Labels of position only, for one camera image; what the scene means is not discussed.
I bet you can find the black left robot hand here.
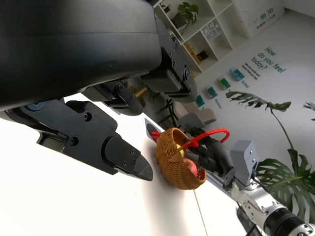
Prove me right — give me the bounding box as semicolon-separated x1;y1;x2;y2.
0;0;199;182

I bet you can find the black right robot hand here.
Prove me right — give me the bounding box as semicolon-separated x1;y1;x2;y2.
183;126;234;177

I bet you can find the red apple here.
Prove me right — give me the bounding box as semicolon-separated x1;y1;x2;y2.
184;159;199;177

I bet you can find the brown wicker basket red handle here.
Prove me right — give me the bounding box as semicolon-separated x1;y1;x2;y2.
151;127;231;191

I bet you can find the grey beige lounge chair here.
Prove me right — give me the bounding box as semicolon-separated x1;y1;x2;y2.
178;108;217;131

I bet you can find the white neighbouring table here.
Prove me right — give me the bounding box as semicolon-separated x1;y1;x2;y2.
194;176;249;236

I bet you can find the large green monstera plant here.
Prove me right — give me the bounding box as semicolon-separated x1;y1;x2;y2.
225;90;315;223

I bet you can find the grey round table grommet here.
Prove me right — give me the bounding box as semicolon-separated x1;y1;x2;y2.
144;118;165;141

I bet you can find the small green potted plant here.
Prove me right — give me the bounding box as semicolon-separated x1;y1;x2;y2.
172;1;199;35

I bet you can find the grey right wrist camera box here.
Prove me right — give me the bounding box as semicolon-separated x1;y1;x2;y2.
230;139;259;186

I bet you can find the white wall shelving unit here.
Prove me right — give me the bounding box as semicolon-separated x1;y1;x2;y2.
154;0;250;73

